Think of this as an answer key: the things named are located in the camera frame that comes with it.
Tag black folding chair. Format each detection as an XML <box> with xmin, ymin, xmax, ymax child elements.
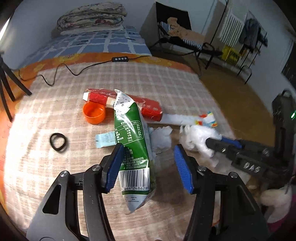
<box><xmin>149</xmin><ymin>2</ymin><xmax>223</xmax><ymax>68</ymax></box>

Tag dark hanging jacket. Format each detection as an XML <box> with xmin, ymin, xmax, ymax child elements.
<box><xmin>239</xmin><ymin>19</ymin><xmax>268</xmax><ymax>49</ymax></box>

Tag black lamp tripod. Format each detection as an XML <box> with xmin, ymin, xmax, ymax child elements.
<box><xmin>0</xmin><ymin>51</ymin><xmax>32</xmax><ymax>122</ymax></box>

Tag red cardboard box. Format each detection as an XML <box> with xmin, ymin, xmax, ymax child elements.
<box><xmin>82</xmin><ymin>88</ymin><xmax>163</xmax><ymax>121</ymax></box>

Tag blue checked bedsheet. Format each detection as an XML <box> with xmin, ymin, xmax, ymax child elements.
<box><xmin>20</xmin><ymin>26</ymin><xmax>151</xmax><ymax>68</ymax></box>

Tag yellow crate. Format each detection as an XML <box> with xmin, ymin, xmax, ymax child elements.
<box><xmin>221</xmin><ymin>45</ymin><xmax>241</xmax><ymax>66</ymax></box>

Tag white striped towel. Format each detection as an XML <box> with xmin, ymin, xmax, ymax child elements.
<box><xmin>218</xmin><ymin>0</ymin><xmax>248</xmax><ymax>47</ymax></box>

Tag orange plastic lid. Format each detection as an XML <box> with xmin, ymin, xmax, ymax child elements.
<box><xmin>83</xmin><ymin>102</ymin><xmax>106</xmax><ymax>125</ymax></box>

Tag black cable with remote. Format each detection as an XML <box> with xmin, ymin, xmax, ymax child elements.
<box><xmin>18</xmin><ymin>55</ymin><xmax>151</xmax><ymax>87</ymax></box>

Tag black clothes rack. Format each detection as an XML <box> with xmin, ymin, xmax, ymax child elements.
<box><xmin>208</xmin><ymin>1</ymin><xmax>268</xmax><ymax>84</ymax></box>

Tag clothes on chair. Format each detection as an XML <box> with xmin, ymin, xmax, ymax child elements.
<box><xmin>159</xmin><ymin>17</ymin><xmax>205</xmax><ymax>49</ymax></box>

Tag folded floral quilt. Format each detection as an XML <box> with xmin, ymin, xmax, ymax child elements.
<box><xmin>57</xmin><ymin>2</ymin><xmax>127</xmax><ymax>31</ymax></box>

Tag plush toy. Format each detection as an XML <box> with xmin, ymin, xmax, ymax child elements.
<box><xmin>246</xmin><ymin>177</ymin><xmax>295</xmax><ymax>233</ymax></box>

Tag light blue wrapper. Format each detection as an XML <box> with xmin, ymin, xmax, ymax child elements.
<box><xmin>95</xmin><ymin>131</ymin><xmax>116</xmax><ymax>149</ymax></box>

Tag black hair tie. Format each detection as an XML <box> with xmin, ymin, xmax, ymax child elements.
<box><xmin>49</xmin><ymin>133</ymin><xmax>68</xmax><ymax>152</ymax></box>

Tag white tissue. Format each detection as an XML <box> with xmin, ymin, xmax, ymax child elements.
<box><xmin>179</xmin><ymin>125</ymin><xmax>222</xmax><ymax>158</ymax></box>
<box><xmin>149</xmin><ymin>126</ymin><xmax>173</xmax><ymax>158</ymax></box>

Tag flat white tissue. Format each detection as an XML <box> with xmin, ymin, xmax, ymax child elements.
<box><xmin>149</xmin><ymin>126</ymin><xmax>173</xmax><ymax>158</ymax></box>

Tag colourful candy wrapper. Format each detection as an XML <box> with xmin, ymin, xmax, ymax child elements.
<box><xmin>147</xmin><ymin>111</ymin><xmax>218</xmax><ymax>129</ymax></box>

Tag green milk carton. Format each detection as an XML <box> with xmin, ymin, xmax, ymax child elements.
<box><xmin>113</xmin><ymin>103</ymin><xmax>156</xmax><ymax>213</ymax></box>

